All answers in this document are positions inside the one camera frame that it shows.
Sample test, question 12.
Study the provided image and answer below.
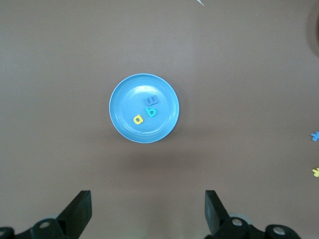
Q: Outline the blue plate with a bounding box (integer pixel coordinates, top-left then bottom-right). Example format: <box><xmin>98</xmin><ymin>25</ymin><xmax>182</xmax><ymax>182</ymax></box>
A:
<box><xmin>109</xmin><ymin>73</ymin><xmax>180</xmax><ymax>144</ymax></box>

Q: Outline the blue foam letter m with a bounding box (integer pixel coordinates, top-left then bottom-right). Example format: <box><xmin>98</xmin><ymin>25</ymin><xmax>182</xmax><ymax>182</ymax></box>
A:
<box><xmin>144</xmin><ymin>95</ymin><xmax>160</xmax><ymax>107</ymax></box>

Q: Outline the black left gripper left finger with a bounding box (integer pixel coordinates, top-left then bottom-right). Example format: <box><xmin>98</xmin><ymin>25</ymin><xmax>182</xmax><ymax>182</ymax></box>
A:
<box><xmin>0</xmin><ymin>190</ymin><xmax>93</xmax><ymax>239</ymax></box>

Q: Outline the beige plate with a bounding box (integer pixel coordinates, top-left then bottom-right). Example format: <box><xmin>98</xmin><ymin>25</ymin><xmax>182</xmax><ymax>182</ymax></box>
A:
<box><xmin>313</xmin><ymin>12</ymin><xmax>319</xmax><ymax>53</ymax></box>

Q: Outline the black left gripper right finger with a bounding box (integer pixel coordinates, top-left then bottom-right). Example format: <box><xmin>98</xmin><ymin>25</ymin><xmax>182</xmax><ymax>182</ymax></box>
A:
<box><xmin>204</xmin><ymin>190</ymin><xmax>304</xmax><ymax>239</ymax></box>

